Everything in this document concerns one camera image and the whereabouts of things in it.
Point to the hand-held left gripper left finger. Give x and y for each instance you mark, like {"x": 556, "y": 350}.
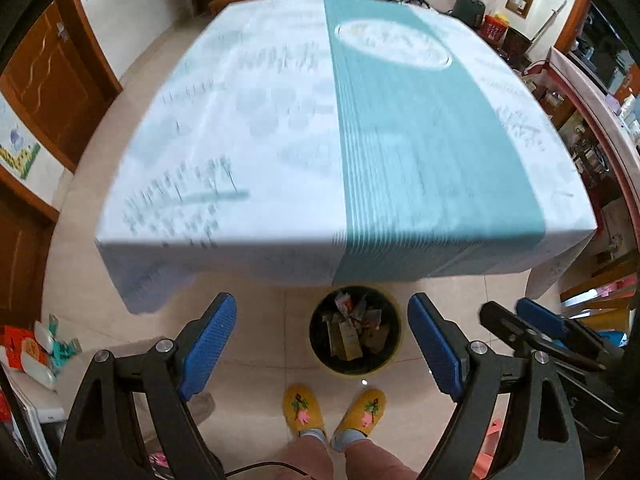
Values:
{"x": 212, "y": 345}

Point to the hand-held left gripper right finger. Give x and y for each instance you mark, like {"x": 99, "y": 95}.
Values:
{"x": 435, "y": 345}

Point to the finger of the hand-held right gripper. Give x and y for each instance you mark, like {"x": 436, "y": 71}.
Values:
{"x": 505, "y": 321}
{"x": 539, "y": 311}

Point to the black lined waste bin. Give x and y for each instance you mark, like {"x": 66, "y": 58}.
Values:
{"x": 390, "y": 355}

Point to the yellow carton box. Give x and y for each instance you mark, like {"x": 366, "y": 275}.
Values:
{"x": 347, "y": 342}

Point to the yellow embroidered slipper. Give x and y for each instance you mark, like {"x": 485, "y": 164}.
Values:
{"x": 302, "y": 410}
{"x": 362, "y": 410}

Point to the red plastic object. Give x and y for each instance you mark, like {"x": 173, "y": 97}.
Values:
{"x": 492, "y": 440}

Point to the person's right leg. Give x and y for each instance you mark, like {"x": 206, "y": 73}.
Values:
{"x": 375, "y": 460}

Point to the person's leg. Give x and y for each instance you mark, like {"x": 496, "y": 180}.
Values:
{"x": 307, "y": 460}
{"x": 375, "y": 460}

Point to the teal white packet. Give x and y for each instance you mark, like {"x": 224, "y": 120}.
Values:
{"x": 65, "y": 352}

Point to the person's left leg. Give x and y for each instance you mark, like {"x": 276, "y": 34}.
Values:
{"x": 307, "y": 460}

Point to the white oval container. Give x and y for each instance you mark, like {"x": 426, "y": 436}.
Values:
{"x": 44, "y": 337}
{"x": 40, "y": 372}

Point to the brown wooden door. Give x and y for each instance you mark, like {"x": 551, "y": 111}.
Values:
{"x": 20, "y": 255}
{"x": 45, "y": 85}

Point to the teal white printed tablecloth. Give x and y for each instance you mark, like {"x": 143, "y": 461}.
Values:
{"x": 250, "y": 110}

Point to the red basket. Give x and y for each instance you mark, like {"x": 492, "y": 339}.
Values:
{"x": 495, "y": 27}

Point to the black box appliance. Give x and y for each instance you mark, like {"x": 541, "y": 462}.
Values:
{"x": 470, "y": 7}

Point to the wall poster height chart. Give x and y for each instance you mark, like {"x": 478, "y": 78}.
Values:
{"x": 20, "y": 152}

